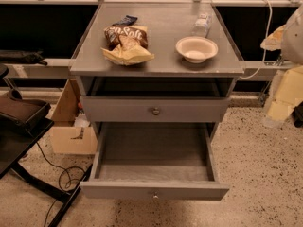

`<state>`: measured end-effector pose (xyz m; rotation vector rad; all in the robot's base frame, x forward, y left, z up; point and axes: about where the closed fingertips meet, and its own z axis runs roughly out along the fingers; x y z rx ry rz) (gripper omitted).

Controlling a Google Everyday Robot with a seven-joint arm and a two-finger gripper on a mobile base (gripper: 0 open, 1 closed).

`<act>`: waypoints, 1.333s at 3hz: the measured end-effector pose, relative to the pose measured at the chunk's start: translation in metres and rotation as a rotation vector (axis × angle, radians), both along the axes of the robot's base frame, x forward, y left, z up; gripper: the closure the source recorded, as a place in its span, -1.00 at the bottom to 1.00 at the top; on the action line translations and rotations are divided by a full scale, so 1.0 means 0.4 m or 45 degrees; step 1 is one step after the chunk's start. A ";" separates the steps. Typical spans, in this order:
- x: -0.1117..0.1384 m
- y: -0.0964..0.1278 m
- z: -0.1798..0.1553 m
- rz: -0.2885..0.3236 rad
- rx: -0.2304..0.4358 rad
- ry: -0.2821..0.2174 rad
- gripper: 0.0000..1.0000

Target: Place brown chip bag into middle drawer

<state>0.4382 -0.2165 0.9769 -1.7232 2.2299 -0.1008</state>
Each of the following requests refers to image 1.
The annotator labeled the grey drawer cabinet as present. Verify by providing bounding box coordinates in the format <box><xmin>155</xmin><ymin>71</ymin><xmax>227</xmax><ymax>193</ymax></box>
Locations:
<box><xmin>68</xmin><ymin>2</ymin><xmax>246</xmax><ymax>201</ymax></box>

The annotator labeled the dark blue snack packet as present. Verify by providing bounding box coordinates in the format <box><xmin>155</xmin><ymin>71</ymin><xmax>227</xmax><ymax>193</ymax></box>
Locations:
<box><xmin>114</xmin><ymin>15</ymin><xmax>137</xmax><ymax>26</ymax></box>

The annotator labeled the cardboard box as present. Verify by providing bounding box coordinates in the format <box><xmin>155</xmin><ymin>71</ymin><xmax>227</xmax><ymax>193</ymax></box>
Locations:
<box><xmin>49</xmin><ymin>79</ymin><xmax>98</xmax><ymax>155</ymax></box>

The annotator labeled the open grey middle drawer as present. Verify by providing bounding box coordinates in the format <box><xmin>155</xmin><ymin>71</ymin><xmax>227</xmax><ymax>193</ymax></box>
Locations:
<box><xmin>80</xmin><ymin>123</ymin><xmax>229</xmax><ymax>201</ymax></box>

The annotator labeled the white paper bowl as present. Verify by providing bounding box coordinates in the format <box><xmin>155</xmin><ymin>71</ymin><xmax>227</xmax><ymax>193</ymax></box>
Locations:
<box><xmin>175</xmin><ymin>36</ymin><xmax>219</xmax><ymax>63</ymax></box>

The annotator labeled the clear plastic water bottle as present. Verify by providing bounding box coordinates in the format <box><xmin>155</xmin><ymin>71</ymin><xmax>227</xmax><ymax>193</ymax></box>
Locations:
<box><xmin>192</xmin><ymin>13</ymin><xmax>211</xmax><ymax>37</ymax></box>

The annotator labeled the brown and yellow chip bag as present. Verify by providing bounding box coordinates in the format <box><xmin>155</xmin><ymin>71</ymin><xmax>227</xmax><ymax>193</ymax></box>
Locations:
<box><xmin>102</xmin><ymin>26</ymin><xmax>154</xmax><ymax>66</ymax></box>

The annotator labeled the black bag on rail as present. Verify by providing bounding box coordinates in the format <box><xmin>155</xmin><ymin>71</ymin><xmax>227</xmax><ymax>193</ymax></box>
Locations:
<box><xmin>0</xmin><ymin>50</ymin><xmax>47</xmax><ymax>66</ymax></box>

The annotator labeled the white hanging cable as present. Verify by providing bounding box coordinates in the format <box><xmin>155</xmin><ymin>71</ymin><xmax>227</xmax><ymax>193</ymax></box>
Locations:
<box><xmin>239</xmin><ymin>0</ymin><xmax>274</xmax><ymax>80</ymax></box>

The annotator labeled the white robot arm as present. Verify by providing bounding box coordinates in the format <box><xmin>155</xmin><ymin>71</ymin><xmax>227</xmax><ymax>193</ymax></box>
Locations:
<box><xmin>260</xmin><ymin>5</ymin><xmax>303</xmax><ymax>126</ymax></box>

